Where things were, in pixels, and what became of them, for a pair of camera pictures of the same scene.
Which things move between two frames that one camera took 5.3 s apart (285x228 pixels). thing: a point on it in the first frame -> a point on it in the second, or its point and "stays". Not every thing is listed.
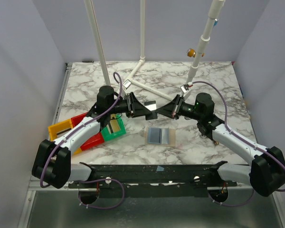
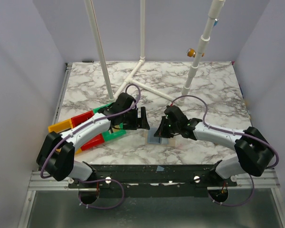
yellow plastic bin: (61, 127) stays
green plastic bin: (107, 136) stays
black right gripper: (177, 108) -> (166, 127)
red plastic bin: (96, 140) stays
